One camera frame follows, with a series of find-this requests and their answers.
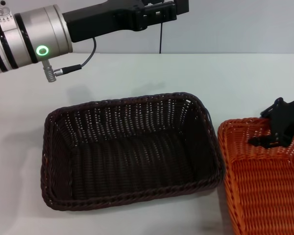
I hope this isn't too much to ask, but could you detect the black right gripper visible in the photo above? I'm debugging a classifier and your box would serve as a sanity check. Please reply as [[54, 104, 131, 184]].
[[248, 96, 294, 149]]

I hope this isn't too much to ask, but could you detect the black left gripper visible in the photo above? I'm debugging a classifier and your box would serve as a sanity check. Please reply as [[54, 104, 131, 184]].
[[62, 0, 177, 43]]

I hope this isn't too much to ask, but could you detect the orange wicker basket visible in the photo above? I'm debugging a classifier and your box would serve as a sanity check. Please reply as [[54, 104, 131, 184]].
[[217, 117, 294, 235]]

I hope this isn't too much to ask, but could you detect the dark brown wicker basket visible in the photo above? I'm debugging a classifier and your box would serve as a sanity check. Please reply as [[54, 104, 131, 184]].
[[40, 92, 226, 212]]

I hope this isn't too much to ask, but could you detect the grey left wrist cable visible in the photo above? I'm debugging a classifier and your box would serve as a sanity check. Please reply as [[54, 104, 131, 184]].
[[43, 36, 98, 83]]

